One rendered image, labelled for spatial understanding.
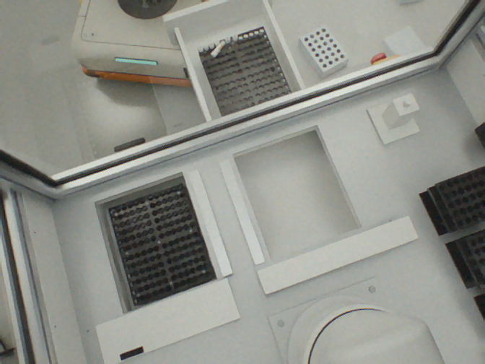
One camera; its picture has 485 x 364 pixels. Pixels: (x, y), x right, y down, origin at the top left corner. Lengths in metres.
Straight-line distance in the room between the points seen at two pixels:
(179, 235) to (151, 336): 0.21
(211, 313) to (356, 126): 0.50
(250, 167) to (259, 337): 0.40
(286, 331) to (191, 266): 0.24
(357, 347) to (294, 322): 0.34
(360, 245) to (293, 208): 0.22
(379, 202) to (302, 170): 0.21
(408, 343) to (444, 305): 0.41
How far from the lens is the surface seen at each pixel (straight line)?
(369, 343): 0.51
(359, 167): 0.90
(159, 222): 0.95
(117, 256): 1.00
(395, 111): 0.88
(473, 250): 0.85
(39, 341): 0.78
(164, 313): 0.85
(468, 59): 1.00
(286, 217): 0.97
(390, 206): 0.90
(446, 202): 0.84
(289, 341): 0.82
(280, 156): 1.01
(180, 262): 0.90
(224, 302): 0.83
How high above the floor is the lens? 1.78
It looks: 75 degrees down
